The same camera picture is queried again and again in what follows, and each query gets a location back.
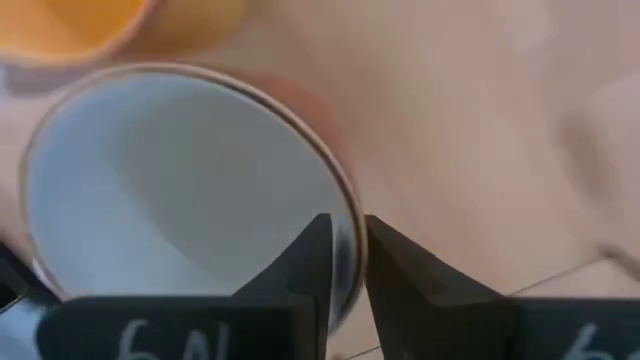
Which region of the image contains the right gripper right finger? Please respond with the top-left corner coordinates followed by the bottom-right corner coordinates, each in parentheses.
top-left (364, 214), bottom-right (640, 360)

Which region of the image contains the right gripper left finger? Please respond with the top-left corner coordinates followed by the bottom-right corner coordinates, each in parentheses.
top-left (36, 213), bottom-right (335, 360)

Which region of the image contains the grey round cup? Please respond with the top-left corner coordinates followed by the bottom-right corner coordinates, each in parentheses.
top-left (18, 61), bottom-right (370, 332)

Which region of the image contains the yellow-green mug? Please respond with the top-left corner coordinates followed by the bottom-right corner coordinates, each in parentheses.
top-left (0, 0), bottom-right (249, 67)

